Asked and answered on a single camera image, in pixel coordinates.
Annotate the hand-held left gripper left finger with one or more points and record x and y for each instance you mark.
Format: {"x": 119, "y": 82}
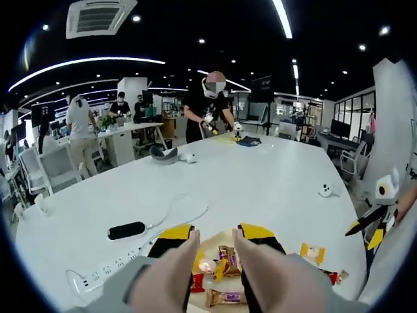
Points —
{"x": 176, "y": 232}

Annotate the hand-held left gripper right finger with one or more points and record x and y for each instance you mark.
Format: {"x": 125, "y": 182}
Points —
{"x": 257, "y": 231}

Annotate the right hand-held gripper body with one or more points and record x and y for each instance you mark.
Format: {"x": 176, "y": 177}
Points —
{"x": 387, "y": 195}

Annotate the hexagonal cream container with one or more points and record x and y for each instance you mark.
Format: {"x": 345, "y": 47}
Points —
{"x": 210, "y": 243}

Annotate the purple and gold snack packet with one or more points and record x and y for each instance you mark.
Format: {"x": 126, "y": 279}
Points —
{"x": 229, "y": 259}

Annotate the pale pink food tongs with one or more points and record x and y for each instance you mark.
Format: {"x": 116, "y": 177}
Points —
{"x": 163, "y": 277}

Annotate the small gold candy packet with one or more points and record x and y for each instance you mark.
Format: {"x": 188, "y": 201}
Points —
{"x": 342, "y": 275}

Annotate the small red snack packet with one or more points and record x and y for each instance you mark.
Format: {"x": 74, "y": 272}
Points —
{"x": 197, "y": 282}

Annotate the yellow clear snack packet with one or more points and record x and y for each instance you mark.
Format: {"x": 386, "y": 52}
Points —
{"x": 312, "y": 253}

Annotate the dark red snack bar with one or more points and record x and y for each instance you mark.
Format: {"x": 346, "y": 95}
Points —
{"x": 327, "y": 275}

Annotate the gold snack packet purple label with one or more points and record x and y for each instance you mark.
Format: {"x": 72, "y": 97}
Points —
{"x": 228, "y": 297}

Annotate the person's right hand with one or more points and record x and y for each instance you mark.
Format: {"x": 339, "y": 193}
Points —
{"x": 405, "y": 203}

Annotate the white handheld controller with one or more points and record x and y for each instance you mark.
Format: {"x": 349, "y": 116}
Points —
{"x": 326, "y": 190}
{"x": 187, "y": 158}

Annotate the white office chair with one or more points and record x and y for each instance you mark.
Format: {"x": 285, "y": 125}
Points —
{"x": 353, "y": 161}
{"x": 60, "y": 163}
{"x": 32, "y": 172}

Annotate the black power bank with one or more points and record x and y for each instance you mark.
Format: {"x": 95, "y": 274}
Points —
{"x": 126, "y": 230}

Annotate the grey headset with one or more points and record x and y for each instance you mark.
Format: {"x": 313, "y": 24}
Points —
{"x": 164, "y": 156}

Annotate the person's white shirt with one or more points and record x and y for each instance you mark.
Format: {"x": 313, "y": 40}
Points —
{"x": 387, "y": 114}

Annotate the black computer monitor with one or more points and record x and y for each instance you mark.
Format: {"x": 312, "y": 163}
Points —
{"x": 340, "y": 128}

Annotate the blue cloth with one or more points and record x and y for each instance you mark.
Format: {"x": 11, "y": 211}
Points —
{"x": 249, "y": 142}

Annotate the yellow cloth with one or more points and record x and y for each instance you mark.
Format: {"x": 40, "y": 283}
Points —
{"x": 224, "y": 140}

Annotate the white office desk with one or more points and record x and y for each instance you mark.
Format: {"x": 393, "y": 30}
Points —
{"x": 130, "y": 137}

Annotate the potted green plant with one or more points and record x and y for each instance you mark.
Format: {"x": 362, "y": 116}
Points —
{"x": 106, "y": 122}

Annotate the white paper cup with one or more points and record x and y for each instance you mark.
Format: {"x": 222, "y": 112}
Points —
{"x": 42, "y": 205}
{"x": 19, "y": 213}

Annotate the black screen on tripod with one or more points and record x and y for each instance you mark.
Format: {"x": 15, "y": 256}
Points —
{"x": 263, "y": 88}

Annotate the black display with white marks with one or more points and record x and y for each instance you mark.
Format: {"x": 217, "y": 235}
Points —
{"x": 42, "y": 113}

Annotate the ceiling light strip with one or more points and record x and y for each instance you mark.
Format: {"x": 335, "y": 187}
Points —
{"x": 97, "y": 60}
{"x": 282, "y": 19}

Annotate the ceiling air conditioner vent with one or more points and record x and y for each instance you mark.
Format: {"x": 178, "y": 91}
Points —
{"x": 99, "y": 18}

